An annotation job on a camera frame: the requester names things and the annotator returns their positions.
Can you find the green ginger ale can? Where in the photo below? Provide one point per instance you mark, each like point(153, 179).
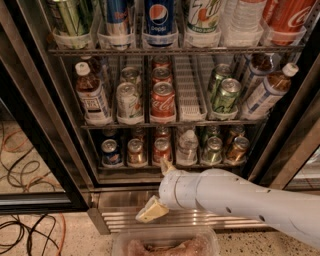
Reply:
point(224, 103)
point(218, 74)

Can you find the red coca-cola can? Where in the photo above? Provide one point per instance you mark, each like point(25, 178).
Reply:
point(161, 74)
point(161, 61)
point(162, 103)

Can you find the blue Pepsi can front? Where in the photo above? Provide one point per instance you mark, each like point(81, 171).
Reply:
point(111, 154)

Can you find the brown can bottom rear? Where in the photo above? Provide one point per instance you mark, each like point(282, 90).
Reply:
point(233, 132)

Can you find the orange soda can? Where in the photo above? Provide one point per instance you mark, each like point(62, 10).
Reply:
point(135, 153)
point(138, 133)

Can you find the red Coke can bottom rear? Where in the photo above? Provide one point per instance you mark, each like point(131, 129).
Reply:
point(162, 132)

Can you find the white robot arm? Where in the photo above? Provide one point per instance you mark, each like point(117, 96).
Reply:
point(221, 192)

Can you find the green ginger ale can front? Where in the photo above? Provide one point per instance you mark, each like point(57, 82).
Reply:
point(224, 103)

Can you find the red Coca-Cola can rear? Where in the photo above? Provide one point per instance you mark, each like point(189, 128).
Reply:
point(161, 61)

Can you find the Coca-Cola bottle top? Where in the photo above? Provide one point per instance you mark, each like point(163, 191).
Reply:
point(285, 19)

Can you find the iced tea bottle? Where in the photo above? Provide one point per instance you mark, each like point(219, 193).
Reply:
point(260, 65)
point(273, 87)
point(92, 96)

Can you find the green ginger ale can rear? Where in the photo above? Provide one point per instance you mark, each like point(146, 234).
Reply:
point(218, 74)

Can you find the orange soda can rear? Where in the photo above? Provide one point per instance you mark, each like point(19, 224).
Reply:
point(138, 133)

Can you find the orange soda can front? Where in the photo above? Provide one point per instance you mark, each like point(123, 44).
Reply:
point(135, 153)

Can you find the red Coke can bottom front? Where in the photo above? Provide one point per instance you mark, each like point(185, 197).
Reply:
point(161, 150)

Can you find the red Coca-Cola can middle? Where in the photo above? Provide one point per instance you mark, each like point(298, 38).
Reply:
point(161, 74)

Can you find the iced tea bottle right rear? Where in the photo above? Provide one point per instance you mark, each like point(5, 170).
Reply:
point(260, 65)

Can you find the clear water bottle top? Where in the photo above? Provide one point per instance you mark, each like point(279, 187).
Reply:
point(240, 24)

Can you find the blue pepsi can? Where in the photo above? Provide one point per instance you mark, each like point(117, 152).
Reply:
point(110, 134)
point(111, 154)

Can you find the red Coca-Cola can front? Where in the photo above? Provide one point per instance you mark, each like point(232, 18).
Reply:
point(162, 103)

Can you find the clear plastic food container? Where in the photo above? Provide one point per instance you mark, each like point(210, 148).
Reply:
point(172, 241)

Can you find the Red Bull can top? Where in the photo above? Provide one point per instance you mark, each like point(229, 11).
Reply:
point(117, 31)

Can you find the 7up zero can top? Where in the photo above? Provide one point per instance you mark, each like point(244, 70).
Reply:
point(202, 22)

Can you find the brown can bottom front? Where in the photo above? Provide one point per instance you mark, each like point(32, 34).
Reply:
point(237, 150)

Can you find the red coke can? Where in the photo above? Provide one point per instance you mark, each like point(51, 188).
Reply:
point(161, 150)
point(162, 132)

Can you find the empty white shelf tray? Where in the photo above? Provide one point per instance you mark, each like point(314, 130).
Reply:
point(191, 105)

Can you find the steel fridge bottom grille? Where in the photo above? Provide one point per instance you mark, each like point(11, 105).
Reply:
point(115, 211)

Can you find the white 7up can front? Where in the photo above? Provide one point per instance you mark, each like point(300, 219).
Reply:
point(129, 106)

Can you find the iced tea bottle right front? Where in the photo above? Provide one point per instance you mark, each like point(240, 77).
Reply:
point(273, 87)

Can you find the green can bottom rear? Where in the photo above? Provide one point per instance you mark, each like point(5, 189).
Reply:
point(210, 131)

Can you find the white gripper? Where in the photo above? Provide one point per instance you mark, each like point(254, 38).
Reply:
point(170, 191)

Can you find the green can bottom front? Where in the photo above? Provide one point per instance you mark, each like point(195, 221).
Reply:
point(212, 152)

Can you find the blue Pepsi can rear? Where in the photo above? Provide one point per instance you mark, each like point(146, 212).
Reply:
point(110, 134)

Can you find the iced tea bottle left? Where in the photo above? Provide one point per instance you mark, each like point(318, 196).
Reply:
point(92, 96)

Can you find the fridge glass door left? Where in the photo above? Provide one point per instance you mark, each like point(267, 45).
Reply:
point(29, 96)

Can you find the white 7up can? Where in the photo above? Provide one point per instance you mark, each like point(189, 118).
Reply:
point(131, 74)
point(129, 106)

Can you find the white 7up can rear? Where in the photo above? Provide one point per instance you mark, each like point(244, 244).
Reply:
point(131, 74)

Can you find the brown can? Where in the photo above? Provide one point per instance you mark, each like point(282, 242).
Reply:
point(233, 132)
point(237, 150)

